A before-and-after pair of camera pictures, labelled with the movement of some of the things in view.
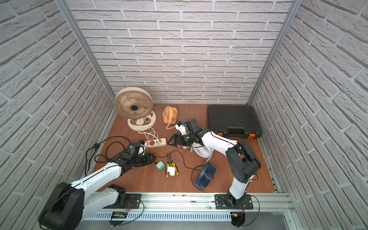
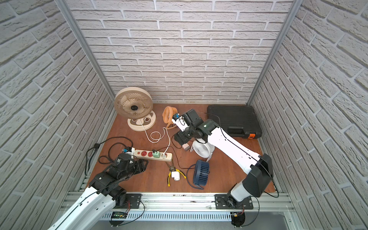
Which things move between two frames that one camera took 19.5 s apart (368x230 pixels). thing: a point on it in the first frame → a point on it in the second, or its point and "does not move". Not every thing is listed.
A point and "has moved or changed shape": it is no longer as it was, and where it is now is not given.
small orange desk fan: [170, 116] does not move
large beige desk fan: [135, 103] does not move
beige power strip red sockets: [156, 142] has moved or changed shape
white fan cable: [149, 132] has moved or changed shape
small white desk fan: [201, 151] does not move
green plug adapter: [161, 166] has moved or changed shape
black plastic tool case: [235, 120] does not move
